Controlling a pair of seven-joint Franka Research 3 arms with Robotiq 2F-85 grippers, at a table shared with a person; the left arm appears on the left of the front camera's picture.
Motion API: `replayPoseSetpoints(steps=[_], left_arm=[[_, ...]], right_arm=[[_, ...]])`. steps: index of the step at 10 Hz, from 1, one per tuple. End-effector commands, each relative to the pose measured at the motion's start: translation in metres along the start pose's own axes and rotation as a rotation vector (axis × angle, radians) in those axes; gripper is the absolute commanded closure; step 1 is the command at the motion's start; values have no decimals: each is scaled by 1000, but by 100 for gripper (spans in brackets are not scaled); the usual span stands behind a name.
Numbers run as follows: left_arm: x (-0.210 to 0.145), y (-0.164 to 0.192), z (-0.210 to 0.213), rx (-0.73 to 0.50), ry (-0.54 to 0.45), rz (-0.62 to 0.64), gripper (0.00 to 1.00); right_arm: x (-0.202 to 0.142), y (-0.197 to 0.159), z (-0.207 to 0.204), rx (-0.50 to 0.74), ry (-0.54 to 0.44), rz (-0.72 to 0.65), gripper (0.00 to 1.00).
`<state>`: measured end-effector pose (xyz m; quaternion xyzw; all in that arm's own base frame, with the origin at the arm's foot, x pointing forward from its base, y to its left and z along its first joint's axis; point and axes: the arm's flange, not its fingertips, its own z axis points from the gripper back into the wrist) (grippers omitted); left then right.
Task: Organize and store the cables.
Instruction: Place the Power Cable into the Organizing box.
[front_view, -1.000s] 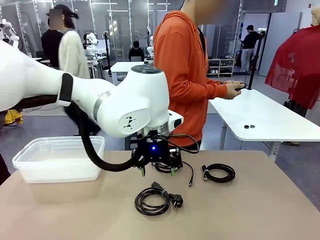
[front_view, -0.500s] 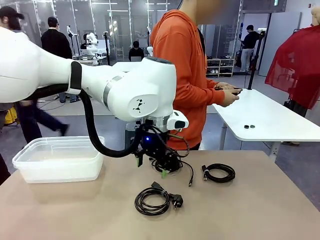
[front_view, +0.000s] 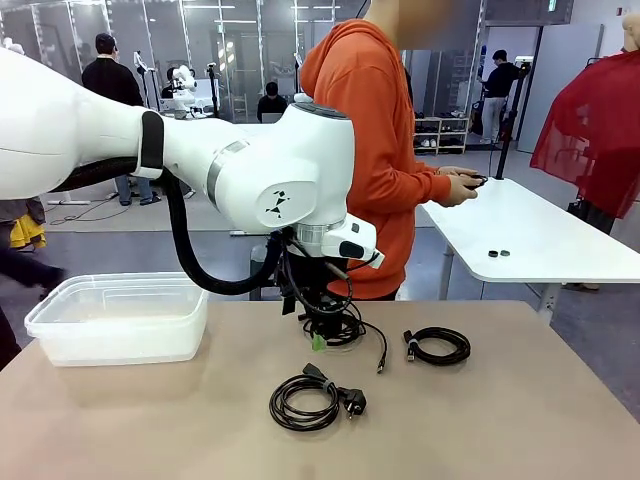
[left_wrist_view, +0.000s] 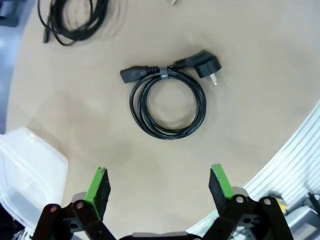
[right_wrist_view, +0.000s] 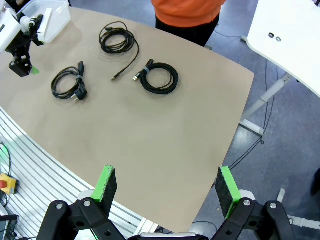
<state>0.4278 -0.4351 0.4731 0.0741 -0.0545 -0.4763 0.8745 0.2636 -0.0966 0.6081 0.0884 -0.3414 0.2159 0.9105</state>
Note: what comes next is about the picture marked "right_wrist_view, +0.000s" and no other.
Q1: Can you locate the black power cable with plug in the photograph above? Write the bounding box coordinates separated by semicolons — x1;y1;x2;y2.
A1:
50;60;89;102

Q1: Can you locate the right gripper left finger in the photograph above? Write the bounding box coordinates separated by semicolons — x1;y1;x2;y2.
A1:
36;164;127;240

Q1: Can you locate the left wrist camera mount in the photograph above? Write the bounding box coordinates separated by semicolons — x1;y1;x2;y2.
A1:
19;8;54;43

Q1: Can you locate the thin black usb cable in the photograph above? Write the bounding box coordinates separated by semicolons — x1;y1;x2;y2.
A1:
98;21;140;82

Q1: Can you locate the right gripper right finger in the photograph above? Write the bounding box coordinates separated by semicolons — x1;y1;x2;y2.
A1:
212;165;298;240

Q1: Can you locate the white desk foot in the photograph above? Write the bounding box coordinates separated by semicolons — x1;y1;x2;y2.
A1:
276;187;315;229

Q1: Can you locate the clear plastic storage container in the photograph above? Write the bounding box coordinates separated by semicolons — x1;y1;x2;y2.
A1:
18;0;72;44

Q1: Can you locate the aluminium slotted rail base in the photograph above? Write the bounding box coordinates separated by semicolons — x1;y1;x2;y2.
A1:
0;107;161;238

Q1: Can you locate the large white desk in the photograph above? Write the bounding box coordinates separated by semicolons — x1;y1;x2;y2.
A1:
239;0;320;137

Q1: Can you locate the black floor cable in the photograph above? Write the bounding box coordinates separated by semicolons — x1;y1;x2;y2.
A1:
228;58;280;171

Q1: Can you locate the yellow emergency stop box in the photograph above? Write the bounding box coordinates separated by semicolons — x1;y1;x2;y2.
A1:
0;173;19;195

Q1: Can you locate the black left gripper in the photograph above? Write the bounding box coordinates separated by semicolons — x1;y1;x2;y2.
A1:
4;29;45;78

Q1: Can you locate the person in orange hoodie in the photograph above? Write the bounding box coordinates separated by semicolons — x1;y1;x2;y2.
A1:
150;0;227;48

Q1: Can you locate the black braided usb cable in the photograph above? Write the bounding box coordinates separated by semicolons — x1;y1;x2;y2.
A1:
132;59;180;95

